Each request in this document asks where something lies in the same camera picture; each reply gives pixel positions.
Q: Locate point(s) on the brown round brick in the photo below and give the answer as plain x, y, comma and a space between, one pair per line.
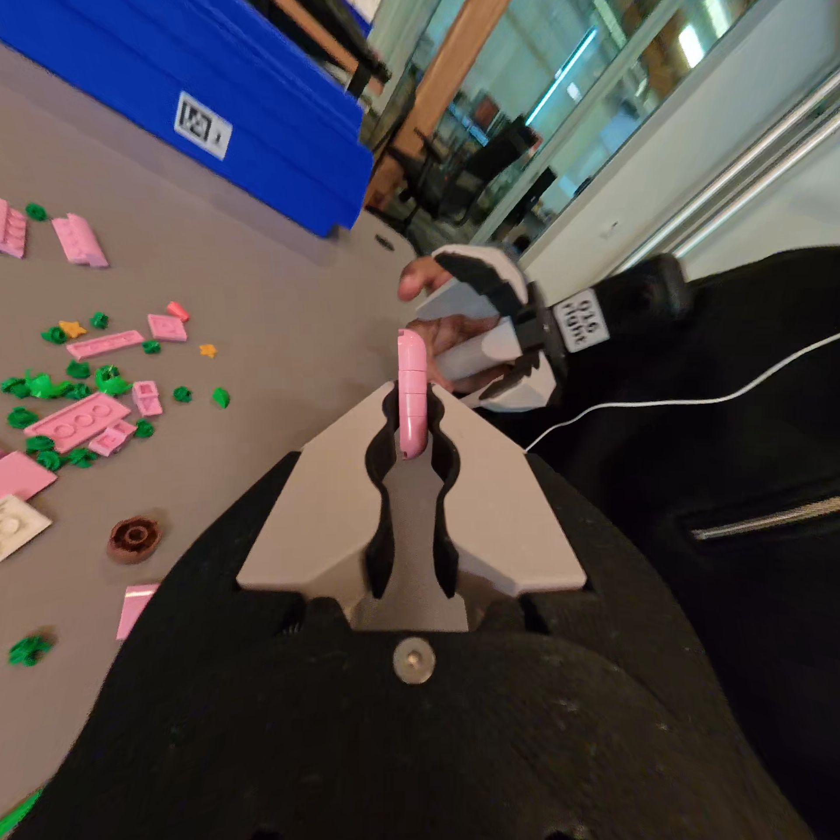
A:
134, 539

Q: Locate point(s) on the wooden pillar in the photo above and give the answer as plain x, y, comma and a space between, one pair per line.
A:
453, 59

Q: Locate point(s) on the pink curved long brick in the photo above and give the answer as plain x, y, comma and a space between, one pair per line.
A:
80, 241
13, 229

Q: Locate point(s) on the blue storage bin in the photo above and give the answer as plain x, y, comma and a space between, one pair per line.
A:
131, 65

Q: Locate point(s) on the white square tile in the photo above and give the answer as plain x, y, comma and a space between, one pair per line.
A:
19, 525

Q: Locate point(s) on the scattered green plant pieces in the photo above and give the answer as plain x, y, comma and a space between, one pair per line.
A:
221, 397

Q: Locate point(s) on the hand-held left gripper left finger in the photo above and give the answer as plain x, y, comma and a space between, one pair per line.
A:
315, 518

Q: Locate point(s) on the black office chair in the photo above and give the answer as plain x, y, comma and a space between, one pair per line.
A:
499, 151

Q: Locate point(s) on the red cone piece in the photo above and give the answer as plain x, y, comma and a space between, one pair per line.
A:
177, 310

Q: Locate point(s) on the pink and brown brick assembly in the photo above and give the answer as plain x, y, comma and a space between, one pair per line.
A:
413, 367

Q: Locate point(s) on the person's right hand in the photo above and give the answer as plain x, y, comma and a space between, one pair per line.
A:
453, 331

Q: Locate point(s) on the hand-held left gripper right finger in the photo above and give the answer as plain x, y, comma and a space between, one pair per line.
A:
512, 518

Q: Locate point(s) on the green rod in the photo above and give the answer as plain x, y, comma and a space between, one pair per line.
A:
16, 814

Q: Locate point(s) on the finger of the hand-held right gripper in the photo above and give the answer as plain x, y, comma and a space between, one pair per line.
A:
492, 269
525, 390

